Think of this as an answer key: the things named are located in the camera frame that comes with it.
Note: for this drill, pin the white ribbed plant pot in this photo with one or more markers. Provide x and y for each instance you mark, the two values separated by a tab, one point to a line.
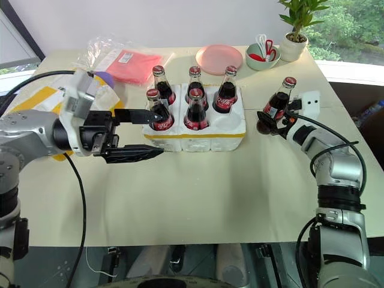
292	49

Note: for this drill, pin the dark window frame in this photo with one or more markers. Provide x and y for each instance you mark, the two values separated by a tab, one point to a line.
25	30

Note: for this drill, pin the white foam box yellow tape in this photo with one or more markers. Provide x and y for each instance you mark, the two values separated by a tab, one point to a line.
45	96

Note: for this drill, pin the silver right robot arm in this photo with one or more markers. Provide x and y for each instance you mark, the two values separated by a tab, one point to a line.
339	168

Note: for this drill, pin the clear plastic bag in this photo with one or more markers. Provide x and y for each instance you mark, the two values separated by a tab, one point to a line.
96	51

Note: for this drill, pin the clear plastic water bottle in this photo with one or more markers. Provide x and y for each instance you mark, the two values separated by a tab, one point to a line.
369	112

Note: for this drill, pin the black bracket under table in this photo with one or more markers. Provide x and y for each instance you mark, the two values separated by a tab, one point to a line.
265	252
178	258
111	261

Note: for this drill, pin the pink round plate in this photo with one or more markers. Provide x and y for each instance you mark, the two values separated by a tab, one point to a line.
219	58

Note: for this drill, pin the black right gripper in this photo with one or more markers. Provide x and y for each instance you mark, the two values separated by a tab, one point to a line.
293	106

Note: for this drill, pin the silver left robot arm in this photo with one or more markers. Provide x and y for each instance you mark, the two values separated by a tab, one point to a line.
27	135

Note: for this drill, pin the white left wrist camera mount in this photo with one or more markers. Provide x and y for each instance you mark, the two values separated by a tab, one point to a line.
81	99

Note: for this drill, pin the red plastic kitchen utensil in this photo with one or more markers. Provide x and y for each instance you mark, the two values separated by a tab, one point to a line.
256	56

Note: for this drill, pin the pale green bowl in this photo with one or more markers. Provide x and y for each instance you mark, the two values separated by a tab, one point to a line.
255	63

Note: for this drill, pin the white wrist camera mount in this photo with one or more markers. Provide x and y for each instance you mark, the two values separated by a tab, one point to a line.
81	99
310	102

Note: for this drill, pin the red flat packet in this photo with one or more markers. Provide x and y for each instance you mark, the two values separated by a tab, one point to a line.
135	67

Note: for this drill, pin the purple round item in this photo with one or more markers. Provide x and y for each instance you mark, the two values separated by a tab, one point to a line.
106	78

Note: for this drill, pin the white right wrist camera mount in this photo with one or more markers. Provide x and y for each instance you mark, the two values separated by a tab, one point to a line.
310	102

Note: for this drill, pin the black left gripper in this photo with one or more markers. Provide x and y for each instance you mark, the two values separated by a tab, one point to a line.
96	129

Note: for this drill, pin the white foam crate yellow tape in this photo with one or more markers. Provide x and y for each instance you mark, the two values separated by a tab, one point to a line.
228	132

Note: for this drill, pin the glass cola bottle red cap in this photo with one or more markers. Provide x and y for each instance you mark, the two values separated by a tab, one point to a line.
154	103
163	90
195	114
279	100
195	84
226	96

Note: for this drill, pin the green leafy plant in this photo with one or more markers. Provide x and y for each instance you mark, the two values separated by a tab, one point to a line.
300	15

